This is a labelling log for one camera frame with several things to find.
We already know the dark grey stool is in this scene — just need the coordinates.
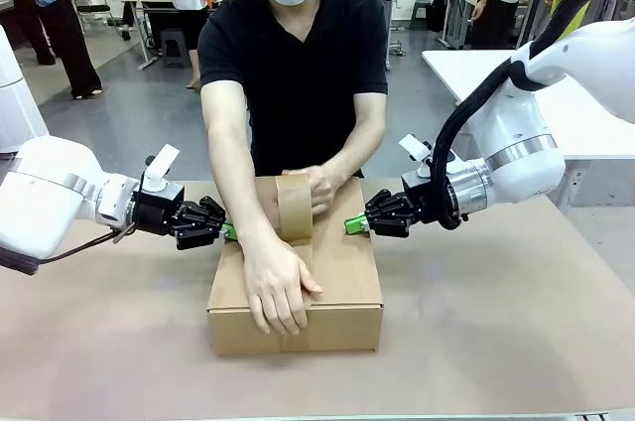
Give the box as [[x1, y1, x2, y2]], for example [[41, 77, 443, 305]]
[[160, 28, 191, 69]]

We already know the person's right forearm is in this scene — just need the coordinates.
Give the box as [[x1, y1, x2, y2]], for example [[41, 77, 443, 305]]
[[205, 122, 289, 251]]

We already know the person's right hand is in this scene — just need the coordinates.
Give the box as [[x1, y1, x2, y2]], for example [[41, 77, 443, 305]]
[[242, 236, 323, 336]]

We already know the white side table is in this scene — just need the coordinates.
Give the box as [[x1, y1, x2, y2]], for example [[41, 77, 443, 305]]
[[421, 48, 635, 209]]

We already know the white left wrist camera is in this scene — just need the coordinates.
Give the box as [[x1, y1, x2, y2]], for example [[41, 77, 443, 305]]
[[142, 143, 181, 194]]

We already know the green stool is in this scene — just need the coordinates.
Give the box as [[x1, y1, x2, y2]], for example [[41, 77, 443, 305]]
[[409, 0, 431, 34]]

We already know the thick black cable sleeve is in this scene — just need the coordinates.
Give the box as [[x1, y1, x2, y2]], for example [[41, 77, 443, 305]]
[[429, 0, 635, 232]]

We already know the person's left hand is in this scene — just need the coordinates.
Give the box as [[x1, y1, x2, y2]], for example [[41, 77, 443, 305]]
[[281, 165, 341, 217]]

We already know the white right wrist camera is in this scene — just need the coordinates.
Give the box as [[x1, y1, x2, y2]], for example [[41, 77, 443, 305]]
[[398, 133, 433, 177]]

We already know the person in black shirt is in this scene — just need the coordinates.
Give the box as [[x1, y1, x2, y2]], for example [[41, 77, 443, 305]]
[[197, 0, 389, 179]]

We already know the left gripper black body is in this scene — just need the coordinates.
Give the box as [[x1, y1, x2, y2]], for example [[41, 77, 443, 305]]
[[131, 184, 187, 236]]

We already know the thin dark arm cable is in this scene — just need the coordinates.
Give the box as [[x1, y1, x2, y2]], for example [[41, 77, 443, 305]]
[[0, 221, 138, 276]]

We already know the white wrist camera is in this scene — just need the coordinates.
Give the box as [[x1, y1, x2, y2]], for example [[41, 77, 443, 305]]
[[398, 133, 433, 177], [142, 143, 181, 194]]

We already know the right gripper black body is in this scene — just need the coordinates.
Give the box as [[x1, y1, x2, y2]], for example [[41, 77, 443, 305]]
[[401, 171, 436, 223]]

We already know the brown packing tape roll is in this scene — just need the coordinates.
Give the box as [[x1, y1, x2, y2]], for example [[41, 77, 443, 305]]
[[275, 173, 315, 243]]

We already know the person's left forearm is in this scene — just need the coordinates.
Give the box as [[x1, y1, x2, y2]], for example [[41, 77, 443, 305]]
[[324, 107, 388, 185]]

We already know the brown cardboard box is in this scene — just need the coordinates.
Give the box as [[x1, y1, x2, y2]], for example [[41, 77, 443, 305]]
[[205, 175, 386, 356]]

